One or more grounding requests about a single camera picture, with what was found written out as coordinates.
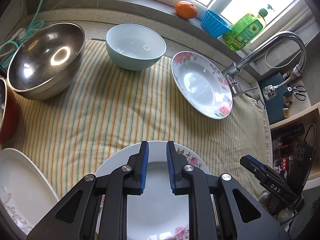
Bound green dish soap bottle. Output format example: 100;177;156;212
222;4;274;51

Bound large steel bowl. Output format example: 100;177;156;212
7;23;86;101

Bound blue ribbed cup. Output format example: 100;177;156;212
201;9;231;38

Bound green hose cable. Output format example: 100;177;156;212
0;0;49;66

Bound striped yellow towel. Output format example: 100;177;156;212
1;40;270;198

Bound teal knife holder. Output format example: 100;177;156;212
258;72;287;125

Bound white plate grey pattern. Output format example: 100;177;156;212
1;148;59;239

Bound faucet sprayer hose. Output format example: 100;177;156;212
262;65;302;100

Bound red steel bowl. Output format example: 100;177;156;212
0;77;20;144

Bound chrome kitchen faucet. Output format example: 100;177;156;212
222;31;307;98

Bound floral plate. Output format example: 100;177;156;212
95;141;210;239
171;51;233;120

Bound orange fruit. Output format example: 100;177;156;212
175;1;198;20

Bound light green ceramic bowl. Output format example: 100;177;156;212
106;24;167;71

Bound scissors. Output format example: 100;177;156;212
287;85;307;101

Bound gloved right hand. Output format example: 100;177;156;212
258;190;294;224

